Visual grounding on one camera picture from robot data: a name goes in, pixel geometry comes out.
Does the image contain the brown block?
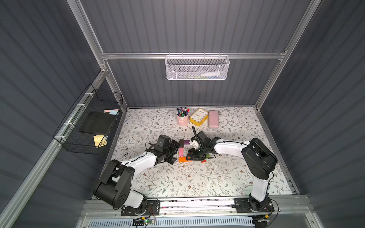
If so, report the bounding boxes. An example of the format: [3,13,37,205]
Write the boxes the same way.
[179,139,184,148]

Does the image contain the orange block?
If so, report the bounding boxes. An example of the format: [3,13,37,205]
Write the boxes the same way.
[178,157,192,162]

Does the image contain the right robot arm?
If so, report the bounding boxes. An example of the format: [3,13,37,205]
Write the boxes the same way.
[186,131,278,214]

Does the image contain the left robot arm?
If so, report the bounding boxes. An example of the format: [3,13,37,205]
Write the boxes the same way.
[93,135,180,214]

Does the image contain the pink pen cup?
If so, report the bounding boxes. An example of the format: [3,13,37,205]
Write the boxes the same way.
[177,115,189,127]

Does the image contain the yellow alarm clock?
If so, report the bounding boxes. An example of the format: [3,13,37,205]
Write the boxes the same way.
[190,108,209,126]

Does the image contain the pink pencil case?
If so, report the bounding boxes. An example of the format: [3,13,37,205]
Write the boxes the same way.
[208,110,219,129]

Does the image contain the floral table mat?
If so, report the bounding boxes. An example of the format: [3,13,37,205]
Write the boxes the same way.
[96,106,294,200]

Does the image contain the pastel sticky notes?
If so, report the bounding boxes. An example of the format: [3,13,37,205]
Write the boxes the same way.
[104,109,119,116]

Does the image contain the yellow sticky notes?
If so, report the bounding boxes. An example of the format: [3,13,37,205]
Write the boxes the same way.
[93,135,108,148]

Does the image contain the black notebook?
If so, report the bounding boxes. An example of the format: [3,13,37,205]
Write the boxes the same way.
[79,112,116,135]

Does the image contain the white bottle in basket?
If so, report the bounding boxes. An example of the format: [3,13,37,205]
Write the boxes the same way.
[201,71,221,78]

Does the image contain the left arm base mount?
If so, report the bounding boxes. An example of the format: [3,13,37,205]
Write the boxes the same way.
[121,199,161,217]

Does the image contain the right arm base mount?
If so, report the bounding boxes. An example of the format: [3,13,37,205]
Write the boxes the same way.
[234,197,275,213]

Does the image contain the white mesh wall basket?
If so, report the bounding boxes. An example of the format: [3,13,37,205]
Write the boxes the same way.
[165,55,230,80]

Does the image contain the black wire wall basket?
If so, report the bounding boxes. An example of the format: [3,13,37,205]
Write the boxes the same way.
[53,84,124,155]

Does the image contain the aluminium rail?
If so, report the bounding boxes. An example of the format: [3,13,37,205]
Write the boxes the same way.
[81,195,314,218]

